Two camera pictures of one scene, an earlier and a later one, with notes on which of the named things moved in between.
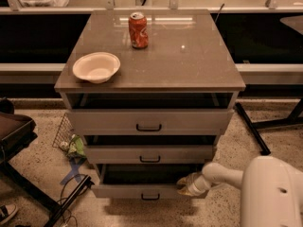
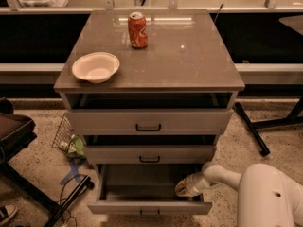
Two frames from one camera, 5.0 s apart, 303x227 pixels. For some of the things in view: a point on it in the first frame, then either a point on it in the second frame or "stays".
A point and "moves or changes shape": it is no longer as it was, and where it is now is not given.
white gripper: (196, 185) stays
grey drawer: (149, 153) stays
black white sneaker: (6, 212) stays
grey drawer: (154, 181) moves or changes shape
